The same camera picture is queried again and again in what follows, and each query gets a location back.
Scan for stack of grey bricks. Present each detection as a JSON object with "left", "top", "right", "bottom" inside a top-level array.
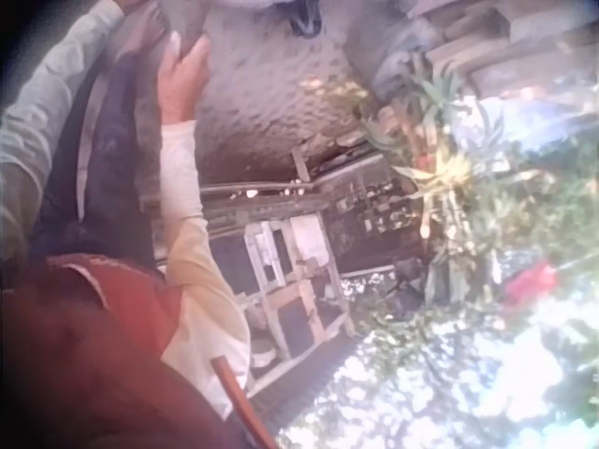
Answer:
[{"left": 406, "top": 0, "right": 599, "bottom": 97}]

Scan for wooden frame rack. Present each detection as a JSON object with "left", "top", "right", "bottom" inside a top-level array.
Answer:
[{"left": 200, "top": 149, "right": 357, "bottom": 389}]

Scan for red flower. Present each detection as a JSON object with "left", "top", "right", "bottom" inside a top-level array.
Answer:
[{"left": 504, "top": 261, "right": 561, "bottom": 305}]

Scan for green leafy plant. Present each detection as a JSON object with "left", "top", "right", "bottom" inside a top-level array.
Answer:
[{"left": 355, "top": 60, "right": 599, "bottom": 328}]

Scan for person's legs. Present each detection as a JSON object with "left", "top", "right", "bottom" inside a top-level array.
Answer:
[{"left": 31, "top": 55, "right": 163, "bottom": 270}]

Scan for blue grey bag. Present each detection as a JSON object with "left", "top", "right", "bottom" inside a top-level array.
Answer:
[{"left": 372, "top": 16, "right": 446, "bottom": 102}]

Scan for person's right hand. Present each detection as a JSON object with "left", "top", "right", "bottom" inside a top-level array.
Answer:
[{"left": 155, "top": 29, "right": 212, "bottom": 123}]

